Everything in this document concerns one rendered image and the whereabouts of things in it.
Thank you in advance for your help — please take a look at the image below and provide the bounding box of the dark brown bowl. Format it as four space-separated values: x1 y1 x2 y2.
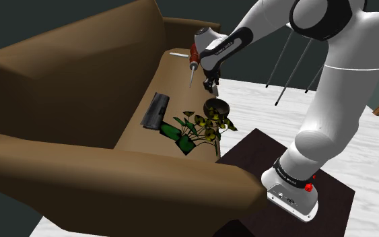
203 98 231 120

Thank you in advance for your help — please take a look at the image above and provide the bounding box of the green and yellow leafy plant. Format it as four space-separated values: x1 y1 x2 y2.
159 106 238 157

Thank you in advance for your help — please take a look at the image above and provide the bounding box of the red handled screwdriver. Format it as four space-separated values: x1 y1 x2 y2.
188 43 200 90

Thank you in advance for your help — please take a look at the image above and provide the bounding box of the thin black legged furniture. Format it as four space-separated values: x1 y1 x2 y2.
265 31 325 107

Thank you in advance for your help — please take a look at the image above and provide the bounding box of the brown sofa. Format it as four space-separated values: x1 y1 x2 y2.
0 0 268 237

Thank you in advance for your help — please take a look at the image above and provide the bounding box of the black remote control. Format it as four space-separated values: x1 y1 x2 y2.
140 92 170 131

